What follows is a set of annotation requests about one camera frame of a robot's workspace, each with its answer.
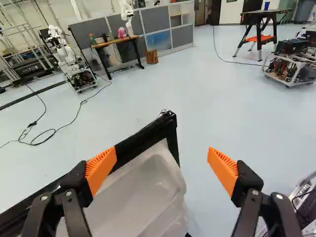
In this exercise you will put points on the wooden desk with black legs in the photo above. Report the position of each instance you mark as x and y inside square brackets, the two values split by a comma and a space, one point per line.
[116, 41]

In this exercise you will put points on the pink bag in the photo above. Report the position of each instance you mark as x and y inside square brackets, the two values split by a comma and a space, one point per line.
[122, 32]

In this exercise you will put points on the green bottle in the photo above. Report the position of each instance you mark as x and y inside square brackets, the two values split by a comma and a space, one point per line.
[91, 39]

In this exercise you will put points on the black folding workbench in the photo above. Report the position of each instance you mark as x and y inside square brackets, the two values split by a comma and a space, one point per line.
[261, 13]

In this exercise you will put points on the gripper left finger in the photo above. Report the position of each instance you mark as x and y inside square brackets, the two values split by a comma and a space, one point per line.
[101, 168]

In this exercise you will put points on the grey office partition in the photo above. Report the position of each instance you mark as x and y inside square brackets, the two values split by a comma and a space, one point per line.
[158, 19]

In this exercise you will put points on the white robot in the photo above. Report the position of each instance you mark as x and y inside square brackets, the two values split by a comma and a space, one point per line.
[284, 69]
[65, 53]
[128, 23]

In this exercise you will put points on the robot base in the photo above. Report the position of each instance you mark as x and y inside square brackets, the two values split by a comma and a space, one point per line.
[307, 205]

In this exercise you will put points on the brown wooden box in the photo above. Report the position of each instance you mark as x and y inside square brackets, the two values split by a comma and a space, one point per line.
[151, 56]

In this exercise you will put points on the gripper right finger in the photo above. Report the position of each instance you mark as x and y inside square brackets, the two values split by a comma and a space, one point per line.
[223, 168]

